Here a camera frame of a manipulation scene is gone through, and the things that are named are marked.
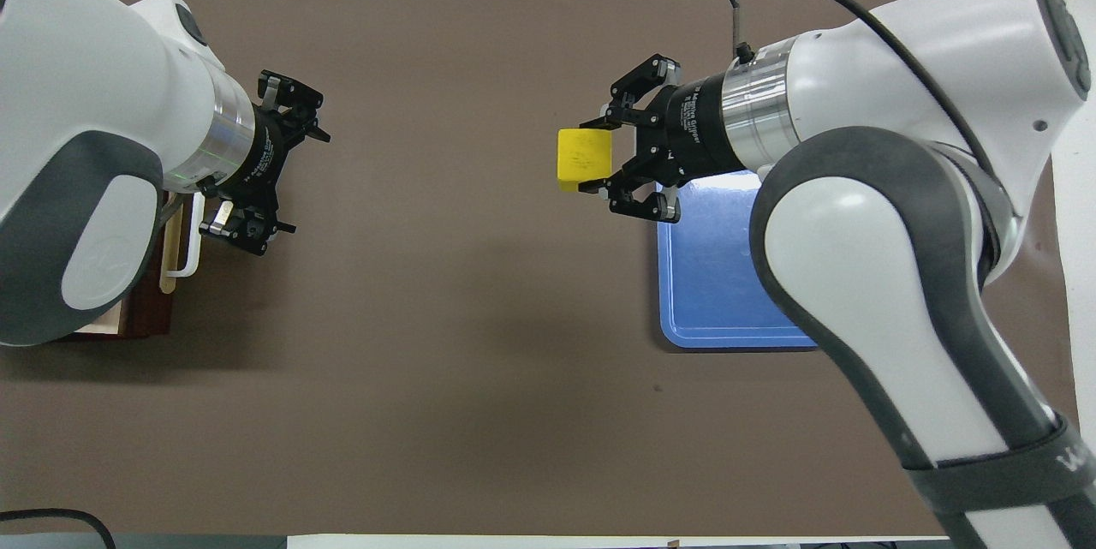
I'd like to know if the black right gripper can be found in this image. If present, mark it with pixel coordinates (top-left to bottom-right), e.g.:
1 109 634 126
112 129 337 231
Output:
577 54 730 225

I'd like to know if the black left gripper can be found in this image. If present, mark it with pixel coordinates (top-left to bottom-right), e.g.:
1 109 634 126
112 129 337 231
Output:
198 69 332 258

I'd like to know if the yellow block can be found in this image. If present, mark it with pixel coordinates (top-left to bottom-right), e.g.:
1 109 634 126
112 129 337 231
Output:
557 127 617 194

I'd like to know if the white drawer handle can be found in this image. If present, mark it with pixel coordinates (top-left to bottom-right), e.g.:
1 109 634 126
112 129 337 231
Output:
174 191 207 277

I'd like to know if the blue plastic tray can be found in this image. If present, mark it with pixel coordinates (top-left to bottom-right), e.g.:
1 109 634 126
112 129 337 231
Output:
655 170 820 351

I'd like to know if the brown table mat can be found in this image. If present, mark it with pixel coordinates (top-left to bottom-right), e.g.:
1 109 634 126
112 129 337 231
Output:
0 0 1081 537

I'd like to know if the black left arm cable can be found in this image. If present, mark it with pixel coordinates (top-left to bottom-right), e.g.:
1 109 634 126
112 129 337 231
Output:
0 507 117 549

